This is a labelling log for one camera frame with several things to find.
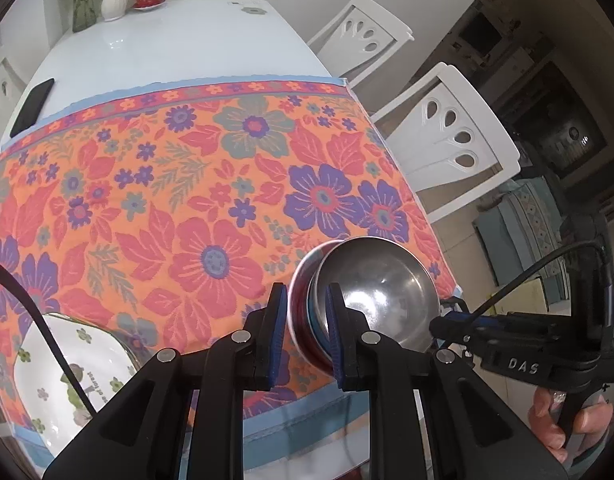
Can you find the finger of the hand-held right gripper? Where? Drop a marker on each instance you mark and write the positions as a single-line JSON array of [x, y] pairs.
[[457, 334], [472, 319]]

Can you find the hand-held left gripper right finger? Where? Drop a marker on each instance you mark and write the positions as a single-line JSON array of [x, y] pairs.
[[337, 345]]

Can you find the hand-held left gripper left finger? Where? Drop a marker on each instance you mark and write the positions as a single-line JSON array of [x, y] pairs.
[[277, 340]]

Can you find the blue steel-lined bowl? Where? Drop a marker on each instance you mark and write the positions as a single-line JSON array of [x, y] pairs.
[[387, 290]]

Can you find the white floral plate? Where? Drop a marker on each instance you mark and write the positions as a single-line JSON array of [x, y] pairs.
[[52, 360]]

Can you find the person's right hand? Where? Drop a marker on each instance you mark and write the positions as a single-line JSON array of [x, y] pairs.
[[544, 420]]

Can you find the sofa with blue cover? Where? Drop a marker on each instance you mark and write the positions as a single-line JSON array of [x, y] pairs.
[[522, 240]]

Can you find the orange floral tablecloth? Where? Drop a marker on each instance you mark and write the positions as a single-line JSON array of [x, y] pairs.
[[187, 185]]

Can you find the white dining chair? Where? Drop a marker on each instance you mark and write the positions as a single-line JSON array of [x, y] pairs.
[[447, 135], [362, 35], [2, 95]]

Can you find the dark cabinet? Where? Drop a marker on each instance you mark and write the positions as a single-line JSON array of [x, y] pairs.
[[552, 120]]

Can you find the black phone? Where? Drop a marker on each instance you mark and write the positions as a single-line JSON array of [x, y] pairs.
[[32, 107]]

